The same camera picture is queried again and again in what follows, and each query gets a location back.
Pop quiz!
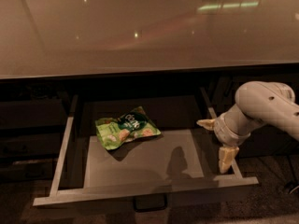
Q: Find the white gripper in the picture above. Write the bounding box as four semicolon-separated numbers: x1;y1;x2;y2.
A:
196;114;250;174

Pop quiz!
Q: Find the dark object on floor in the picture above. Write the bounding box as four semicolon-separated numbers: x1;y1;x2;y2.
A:
283;181;299;194

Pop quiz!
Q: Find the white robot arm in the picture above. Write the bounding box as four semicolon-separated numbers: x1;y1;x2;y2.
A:
197;81;299;174

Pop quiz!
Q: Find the green snack bag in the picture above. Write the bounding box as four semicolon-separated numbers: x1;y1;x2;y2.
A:
95;106;161;150

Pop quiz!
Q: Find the dark cabinet door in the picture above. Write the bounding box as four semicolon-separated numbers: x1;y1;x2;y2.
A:
211;74;299;158

